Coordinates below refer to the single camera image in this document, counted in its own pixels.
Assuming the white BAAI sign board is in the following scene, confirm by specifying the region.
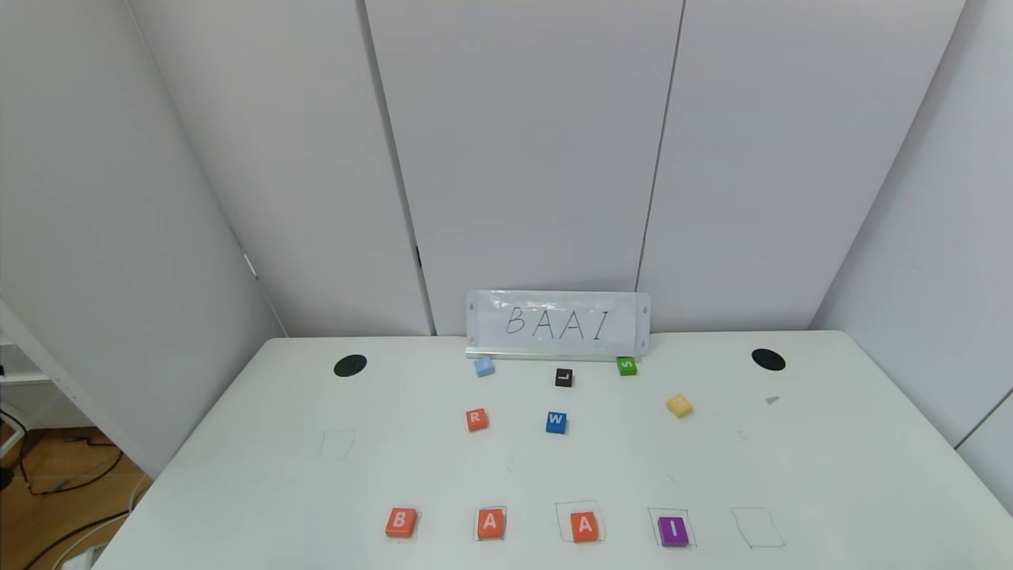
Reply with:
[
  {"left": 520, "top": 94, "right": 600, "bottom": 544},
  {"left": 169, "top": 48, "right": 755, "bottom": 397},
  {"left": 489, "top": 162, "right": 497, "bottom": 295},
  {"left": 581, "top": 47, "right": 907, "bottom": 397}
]
[{"left": 465, "top": 291, "right": 652, "bottom": 359}]

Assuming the black floor cable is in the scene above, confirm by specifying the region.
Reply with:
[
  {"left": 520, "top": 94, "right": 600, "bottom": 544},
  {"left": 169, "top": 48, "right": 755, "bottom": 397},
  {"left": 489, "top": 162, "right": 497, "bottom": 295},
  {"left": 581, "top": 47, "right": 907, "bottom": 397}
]
[{"left": 0, "top": 400, "right": 127, "bottom": 496}]

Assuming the white floor cable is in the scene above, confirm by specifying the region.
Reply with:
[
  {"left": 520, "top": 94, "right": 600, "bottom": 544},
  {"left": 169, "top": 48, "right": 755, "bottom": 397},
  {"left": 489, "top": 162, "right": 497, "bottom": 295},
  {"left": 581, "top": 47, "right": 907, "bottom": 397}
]
[{"left": 24, "top": 475, "right": 155, "bottom": 570}]

